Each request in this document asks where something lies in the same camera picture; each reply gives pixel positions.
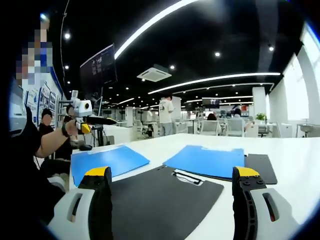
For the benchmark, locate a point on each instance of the black computer mouse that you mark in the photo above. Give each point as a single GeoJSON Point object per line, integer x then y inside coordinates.
{"type": "Point", "coordinates": [85, 147]}

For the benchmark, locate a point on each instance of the hanging office screen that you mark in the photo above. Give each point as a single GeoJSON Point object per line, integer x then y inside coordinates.
{"type": "Point", "coordinates": [210, 103]}

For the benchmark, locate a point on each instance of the long curved ceiling light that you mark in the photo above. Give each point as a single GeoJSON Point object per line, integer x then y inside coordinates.
{"type": "Point", "coordinates": [130, 41]}
{"type": "Point", "coordinates": [262, 74]}

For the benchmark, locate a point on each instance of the blue framed wall poster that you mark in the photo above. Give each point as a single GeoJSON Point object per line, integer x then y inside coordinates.
{"type": "Point", "coordinates": [51, 100]}

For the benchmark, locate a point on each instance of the black wristband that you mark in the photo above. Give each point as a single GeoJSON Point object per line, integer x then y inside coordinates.
{"type": "Point", "coordinates": [65, 130]}

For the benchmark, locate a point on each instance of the large window with blinds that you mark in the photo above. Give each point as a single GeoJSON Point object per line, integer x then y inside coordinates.
{"type": "Point", "coordinates": [313, 75]}

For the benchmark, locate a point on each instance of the blue folder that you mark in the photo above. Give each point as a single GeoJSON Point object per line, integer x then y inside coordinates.
{"type": "Point", "coordinates": [205, 161]}
{"type": "Point", "coordinates": [112, 160]}

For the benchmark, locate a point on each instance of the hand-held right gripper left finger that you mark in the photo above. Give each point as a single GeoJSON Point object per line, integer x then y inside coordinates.
{"type": "Point", "coordinates": [100, 200]}

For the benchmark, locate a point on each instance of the black folder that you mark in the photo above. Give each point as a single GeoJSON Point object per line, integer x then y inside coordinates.
{"type": "Point", "coordinates": [155, 205]}
{"type": "Point", "coordinates": [258, 161]}

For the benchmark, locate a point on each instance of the person's left hand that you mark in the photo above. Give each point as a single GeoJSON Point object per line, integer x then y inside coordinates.
{"type": "Point", "coordinates": [73, 128]}

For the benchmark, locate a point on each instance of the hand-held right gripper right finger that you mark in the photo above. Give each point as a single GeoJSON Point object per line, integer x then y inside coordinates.
{"type": "Point", "coordinates": [245, 200]}

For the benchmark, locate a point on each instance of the potted plant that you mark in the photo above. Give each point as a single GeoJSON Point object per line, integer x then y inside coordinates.
{"type": "Point", "coordinates": [261, 117]}

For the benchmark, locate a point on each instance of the white grey device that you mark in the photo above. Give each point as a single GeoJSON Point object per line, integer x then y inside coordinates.
{"type": "Point", "coordinates": [17, 112]}

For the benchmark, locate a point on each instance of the metal shelf rack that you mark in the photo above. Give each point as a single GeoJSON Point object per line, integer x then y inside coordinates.
{"type": "Point", "coordinates": [63, 108]}

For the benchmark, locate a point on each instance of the white table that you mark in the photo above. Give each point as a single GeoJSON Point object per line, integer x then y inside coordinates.
{"type": "Point", "coordinates": [295, 162]}

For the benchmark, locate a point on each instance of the ceiling air conditioner unit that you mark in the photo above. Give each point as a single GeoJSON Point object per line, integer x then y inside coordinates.
{"type": "Point", "coordinates": [153, 73]}

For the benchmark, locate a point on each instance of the white office chair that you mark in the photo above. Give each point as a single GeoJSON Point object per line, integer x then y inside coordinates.
{"type": "Point", "coordinates": [211, 128]}
{"type": "Point", "coordinates": [236, 127]}

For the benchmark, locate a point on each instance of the large dark display screen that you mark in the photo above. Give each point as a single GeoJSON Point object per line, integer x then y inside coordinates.
{"type": "Point", "coordinates": [100, 67]}

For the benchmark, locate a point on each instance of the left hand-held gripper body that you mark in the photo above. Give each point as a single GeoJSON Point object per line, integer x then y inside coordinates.
{"type": "Point", "coordinates": [81, 108]}

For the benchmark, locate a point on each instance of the person's dark clothing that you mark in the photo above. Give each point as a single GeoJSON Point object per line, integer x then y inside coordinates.
{"type": "Point", "coordinates": [22, 150]}

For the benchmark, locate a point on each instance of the narrow window with blinds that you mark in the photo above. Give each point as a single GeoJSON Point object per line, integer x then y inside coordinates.
{"type": "Point", "coordinates": [296, 82]}

